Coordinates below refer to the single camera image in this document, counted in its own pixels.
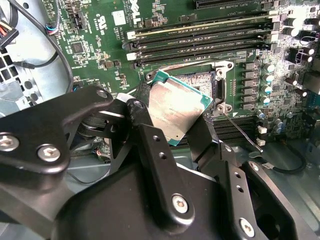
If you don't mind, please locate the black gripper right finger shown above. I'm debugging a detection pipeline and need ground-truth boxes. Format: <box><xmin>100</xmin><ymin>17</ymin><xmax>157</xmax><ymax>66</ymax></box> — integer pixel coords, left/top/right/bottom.
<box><xmin>189</xmin><ymin>115</ymin><xmax>302</xmax><ymax>240</ymax></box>

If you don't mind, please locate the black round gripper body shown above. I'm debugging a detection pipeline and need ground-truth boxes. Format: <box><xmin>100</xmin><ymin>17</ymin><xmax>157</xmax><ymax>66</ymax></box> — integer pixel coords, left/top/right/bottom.
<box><xmin>51</xmin><ymin>159</ymin><xmax>236</xmax><ymax>240</ymax></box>

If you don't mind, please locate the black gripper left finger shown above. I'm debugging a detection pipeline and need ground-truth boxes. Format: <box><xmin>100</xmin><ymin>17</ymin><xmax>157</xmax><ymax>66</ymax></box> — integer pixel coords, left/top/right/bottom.
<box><xmin>0</xmin><ymin>83</ymin><xmax>196</xmax><ymax>228</ymax></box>

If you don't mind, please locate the silver topped CPU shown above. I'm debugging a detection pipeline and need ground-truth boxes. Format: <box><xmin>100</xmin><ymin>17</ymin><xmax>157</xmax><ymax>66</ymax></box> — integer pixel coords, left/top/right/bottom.
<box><xmin>148</xmin><ymin>69</ymin><xmax>214</xmax><ymax>147</ymax></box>

